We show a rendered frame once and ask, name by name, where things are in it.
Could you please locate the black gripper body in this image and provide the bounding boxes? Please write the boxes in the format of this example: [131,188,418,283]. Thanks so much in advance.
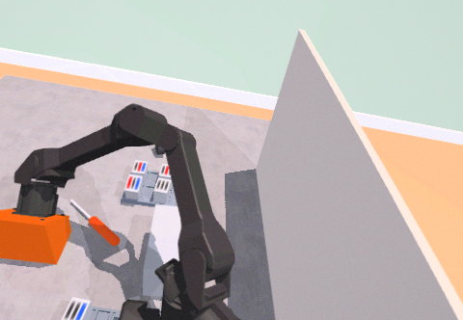
[119,300,168,320]

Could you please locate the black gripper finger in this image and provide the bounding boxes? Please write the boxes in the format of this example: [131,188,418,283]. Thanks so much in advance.
[145,308,160,318]

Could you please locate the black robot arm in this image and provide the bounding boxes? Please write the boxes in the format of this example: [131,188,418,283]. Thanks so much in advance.
[12,103,240,320]

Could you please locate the orange-handled screwdriver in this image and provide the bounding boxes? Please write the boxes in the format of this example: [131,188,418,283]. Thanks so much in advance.
[70,199,120,246]

